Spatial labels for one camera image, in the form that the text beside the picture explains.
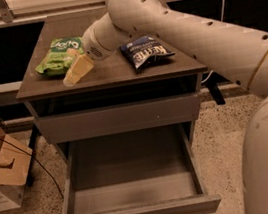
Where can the open grey lower drawer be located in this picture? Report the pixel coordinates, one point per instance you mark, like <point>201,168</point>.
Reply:
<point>151,171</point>

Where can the dark brown drawer cabinet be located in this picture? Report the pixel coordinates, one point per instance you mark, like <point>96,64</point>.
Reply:
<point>112,82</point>

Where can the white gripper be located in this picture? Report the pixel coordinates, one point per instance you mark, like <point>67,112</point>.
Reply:
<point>92,45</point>

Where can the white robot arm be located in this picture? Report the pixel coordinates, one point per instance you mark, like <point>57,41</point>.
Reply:
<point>237,53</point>

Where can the blue kettle chip bag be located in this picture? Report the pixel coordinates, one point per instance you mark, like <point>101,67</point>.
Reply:
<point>143,51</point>

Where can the open cardboard box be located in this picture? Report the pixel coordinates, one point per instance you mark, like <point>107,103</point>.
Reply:
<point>15,160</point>

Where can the green rice chip bag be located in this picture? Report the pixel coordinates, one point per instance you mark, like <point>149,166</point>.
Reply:
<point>59,58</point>

